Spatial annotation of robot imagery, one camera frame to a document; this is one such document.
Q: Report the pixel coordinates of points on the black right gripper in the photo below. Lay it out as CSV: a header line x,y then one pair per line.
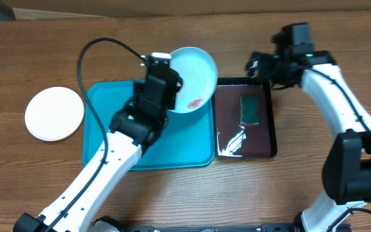
x,y
269,62

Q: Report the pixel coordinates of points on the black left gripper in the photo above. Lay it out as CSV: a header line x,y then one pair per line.
x,y
138,88

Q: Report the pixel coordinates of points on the light blue plate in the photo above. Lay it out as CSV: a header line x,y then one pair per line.
x,y
199,73

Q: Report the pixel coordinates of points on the green yellow sponge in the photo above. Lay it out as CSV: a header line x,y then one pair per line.
x,y
249,109

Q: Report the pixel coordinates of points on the white plate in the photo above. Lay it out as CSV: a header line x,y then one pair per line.
x,y
54,114

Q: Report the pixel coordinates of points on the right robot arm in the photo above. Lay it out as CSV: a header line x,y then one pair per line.
x,y
346,173

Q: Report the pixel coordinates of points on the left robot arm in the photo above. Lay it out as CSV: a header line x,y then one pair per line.
x,y
133,129

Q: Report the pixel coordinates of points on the black water tray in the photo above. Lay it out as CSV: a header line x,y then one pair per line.
x,y
235,140

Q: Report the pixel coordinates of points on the blue plastic tray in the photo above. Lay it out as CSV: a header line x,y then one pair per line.
x,y
188,140

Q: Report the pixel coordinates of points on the cardboard backdrop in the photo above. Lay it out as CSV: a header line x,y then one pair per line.
x,y
135,8

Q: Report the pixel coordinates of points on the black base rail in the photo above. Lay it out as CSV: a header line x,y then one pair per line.
x,y
266,227

